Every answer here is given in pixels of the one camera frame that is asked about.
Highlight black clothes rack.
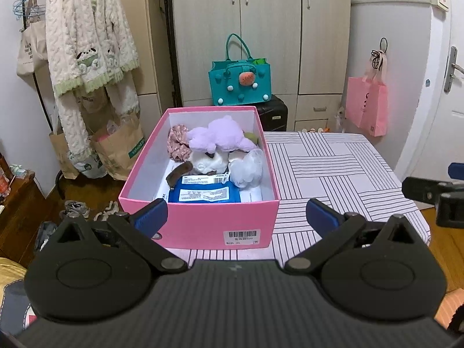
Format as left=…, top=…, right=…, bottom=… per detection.
left=20, top=0, right=68, bottom=200

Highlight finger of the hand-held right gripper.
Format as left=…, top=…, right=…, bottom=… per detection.
left=402, top=177, right=464, bottom=230
left=447, top=162, right=464, bottom=181

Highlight brown paper bag green label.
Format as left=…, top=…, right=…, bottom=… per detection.
left=89, top=114, right=146, bottom=181

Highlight white door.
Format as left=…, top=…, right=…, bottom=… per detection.
left=393, top=0, right=464, bottom=189

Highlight teal felt tote bag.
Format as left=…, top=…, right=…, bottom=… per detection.
left=208, top=33, right=272, bottom=107

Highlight wooden cabinet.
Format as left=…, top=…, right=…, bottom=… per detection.
left=0, top=170, right=40, bottom=258

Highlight white plush cat toy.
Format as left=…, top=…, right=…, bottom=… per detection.
left=166, top=148, right=233, bottom=191

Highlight blue wet wipes pack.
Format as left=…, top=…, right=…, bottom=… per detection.
left=168, top=174, right=242, bottom=204

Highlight black suitcase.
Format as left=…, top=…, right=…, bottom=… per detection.
left=258, top=95, right=289, bottom=133

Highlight pink shopping bag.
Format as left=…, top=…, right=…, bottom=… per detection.
left=344, top=49, right=388, bottom=137

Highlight black stand pole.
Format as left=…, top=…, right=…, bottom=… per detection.
left=155, top=0, right=182, bottom=108

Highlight black hair ties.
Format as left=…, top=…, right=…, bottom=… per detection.
left=370, top=37, right=388, bottom=71

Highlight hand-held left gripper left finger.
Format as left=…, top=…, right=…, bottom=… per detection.
left=47, top=199, right=189, bottom=274

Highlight white green plastic bag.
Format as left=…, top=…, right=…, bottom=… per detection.
left=70, top=150, right=106, bottom=179

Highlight purple plush toy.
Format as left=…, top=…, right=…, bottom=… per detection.
left=186, top=115, right=257, bottom=153

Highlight orange striped cloth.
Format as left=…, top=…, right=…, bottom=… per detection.
left=434, top=290, right=464, bottom=334

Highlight yellow blanket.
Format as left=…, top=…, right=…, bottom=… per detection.
left=0, top=257, right=30, bottom=287

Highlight beige cabinet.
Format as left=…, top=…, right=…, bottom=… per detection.
left=114, top=0, right=164, bottom=118

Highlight pink cardboard box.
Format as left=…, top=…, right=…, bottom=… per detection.
left=118, top=106, right=280, bottom=251

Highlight metal door handle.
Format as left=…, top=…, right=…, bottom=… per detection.
left=445, top=46, right=464, bottom=93

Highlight orange drink bottle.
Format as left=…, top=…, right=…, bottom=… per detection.
left=0, top=152, right=11, bottom=196

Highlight floral fabric scrunchie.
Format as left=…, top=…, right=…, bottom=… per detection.
left=167, top=124, right=190, bottom=162

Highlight grey wardrobe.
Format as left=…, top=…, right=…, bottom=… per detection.
left=170, top=0, right=351, bottom=133

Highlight clear plastic bag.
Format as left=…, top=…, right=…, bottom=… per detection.
left=334, top=106, right=347, bottom=133

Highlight canvas tote bag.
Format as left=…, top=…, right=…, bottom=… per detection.
left=16, top=0, right=49, bottom=77

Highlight striped tablecloth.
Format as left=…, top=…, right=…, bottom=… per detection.
left=159, top=131, right=432, bottom=262

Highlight printed paper sheets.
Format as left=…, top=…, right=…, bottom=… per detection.
left=154, top=185, right=263, bottom=204

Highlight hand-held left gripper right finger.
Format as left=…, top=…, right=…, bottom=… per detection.
left=283, top=199, right=426, bottom=274

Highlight grey blue cloth bundle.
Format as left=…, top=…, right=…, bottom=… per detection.
left=34, top=221, right=59, bottom=251

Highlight white mesh bath pouf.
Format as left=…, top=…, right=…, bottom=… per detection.
left=228, top=148, right=264, bottom=189

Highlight white fluffy pajama jacket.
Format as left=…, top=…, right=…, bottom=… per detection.
left=45, top=0, right=141, bottom=97

